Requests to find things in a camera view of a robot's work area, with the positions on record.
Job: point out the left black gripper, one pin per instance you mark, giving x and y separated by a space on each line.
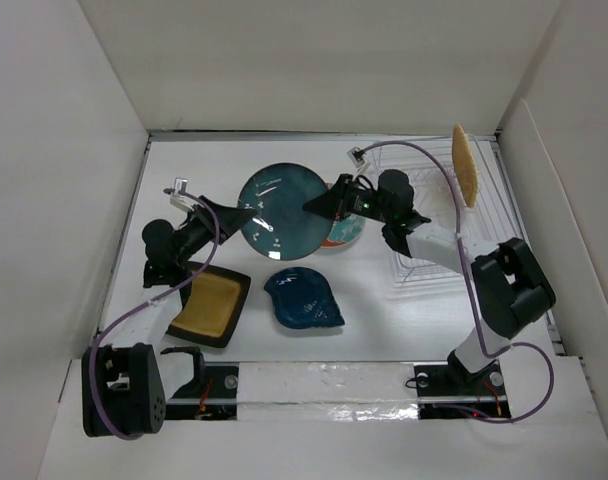
232 220

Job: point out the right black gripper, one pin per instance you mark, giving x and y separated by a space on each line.
335 203

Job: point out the round dark teal plate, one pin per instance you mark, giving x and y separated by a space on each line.
282 230

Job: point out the black square plate yellow centre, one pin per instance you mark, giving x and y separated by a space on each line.
214 307

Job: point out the dark blue shell-shaped plate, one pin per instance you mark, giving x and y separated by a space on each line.
302 299

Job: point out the orange woven bamboo plate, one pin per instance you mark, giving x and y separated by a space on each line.
464 166

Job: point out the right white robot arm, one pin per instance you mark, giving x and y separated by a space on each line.
507 287

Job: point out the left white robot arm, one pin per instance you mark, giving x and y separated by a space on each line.
128 375

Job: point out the red and teal floral plate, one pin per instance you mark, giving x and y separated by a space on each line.
344 232

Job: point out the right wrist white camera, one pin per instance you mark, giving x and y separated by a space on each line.
357 157

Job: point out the wrist white camera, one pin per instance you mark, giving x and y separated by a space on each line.
179 192
357 157

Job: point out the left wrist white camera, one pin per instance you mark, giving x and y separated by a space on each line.
179 192

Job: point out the white wire dish rack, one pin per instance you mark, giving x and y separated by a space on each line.
493 216

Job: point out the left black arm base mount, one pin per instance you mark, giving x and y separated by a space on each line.
212 393

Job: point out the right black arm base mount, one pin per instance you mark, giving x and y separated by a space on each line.
446 392

